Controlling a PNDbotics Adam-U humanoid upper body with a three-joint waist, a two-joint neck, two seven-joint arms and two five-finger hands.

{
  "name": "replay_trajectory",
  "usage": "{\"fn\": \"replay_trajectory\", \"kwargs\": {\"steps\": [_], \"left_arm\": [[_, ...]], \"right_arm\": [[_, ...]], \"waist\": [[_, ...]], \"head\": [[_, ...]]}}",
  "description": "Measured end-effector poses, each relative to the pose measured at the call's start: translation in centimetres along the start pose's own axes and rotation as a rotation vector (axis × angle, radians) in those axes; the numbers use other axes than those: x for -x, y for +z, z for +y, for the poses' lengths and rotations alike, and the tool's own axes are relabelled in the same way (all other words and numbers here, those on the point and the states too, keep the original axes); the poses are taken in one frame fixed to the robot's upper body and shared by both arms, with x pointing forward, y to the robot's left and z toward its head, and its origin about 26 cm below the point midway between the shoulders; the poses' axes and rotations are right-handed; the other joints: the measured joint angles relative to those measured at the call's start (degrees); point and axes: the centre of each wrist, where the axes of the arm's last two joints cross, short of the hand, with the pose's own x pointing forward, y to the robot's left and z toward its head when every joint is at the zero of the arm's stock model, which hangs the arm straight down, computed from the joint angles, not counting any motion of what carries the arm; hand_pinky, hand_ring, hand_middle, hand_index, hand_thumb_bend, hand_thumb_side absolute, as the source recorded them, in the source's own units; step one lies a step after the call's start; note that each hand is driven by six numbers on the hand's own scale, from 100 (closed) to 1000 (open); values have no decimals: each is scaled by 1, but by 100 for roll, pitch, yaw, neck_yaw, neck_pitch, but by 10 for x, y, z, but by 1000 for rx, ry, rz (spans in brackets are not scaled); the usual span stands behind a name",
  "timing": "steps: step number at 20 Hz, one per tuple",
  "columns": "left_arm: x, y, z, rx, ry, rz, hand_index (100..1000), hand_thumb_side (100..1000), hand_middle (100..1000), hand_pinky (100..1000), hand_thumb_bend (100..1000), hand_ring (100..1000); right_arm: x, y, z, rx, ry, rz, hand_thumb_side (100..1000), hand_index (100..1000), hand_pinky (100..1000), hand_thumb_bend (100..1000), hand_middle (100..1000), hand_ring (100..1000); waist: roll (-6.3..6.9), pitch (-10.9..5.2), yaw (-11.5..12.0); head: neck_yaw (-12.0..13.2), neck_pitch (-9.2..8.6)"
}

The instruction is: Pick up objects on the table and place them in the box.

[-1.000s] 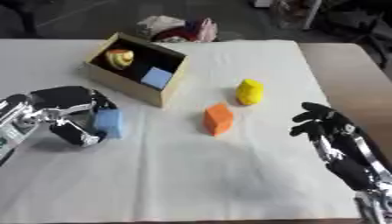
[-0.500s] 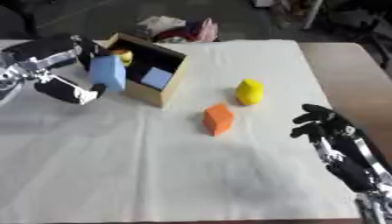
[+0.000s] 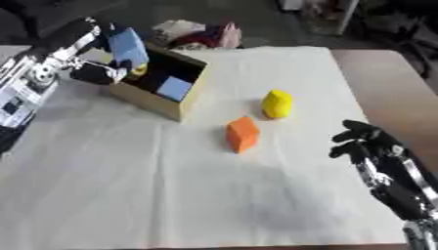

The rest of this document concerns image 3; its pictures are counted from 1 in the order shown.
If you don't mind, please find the large blue block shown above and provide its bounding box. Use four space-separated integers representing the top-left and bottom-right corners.
106 26 153 68

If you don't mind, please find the pink bag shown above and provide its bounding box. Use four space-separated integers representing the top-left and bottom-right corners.
217 21 245 50

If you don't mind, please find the beige bag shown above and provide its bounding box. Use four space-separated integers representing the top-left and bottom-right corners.
149 19 209 47

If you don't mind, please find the small yellow toy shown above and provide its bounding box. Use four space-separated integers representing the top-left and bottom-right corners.
128 62 151 79

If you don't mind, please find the yellow toy fruit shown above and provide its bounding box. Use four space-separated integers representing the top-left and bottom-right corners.
260 89 294 120

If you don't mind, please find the orange block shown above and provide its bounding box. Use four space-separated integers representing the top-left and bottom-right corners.
224 116 262 155

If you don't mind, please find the small blue block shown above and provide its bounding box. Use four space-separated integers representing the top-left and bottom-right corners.
155 75 197 103

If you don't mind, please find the white furniture frame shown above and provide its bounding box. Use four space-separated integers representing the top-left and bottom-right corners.
277 0 363 36

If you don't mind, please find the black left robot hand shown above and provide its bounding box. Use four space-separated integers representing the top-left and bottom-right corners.
46 17 137 86

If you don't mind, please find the tan cardboard box black inside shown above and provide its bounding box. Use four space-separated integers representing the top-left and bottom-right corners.
76 43 211 123

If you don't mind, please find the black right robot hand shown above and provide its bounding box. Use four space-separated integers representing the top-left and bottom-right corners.
327 119 438 223

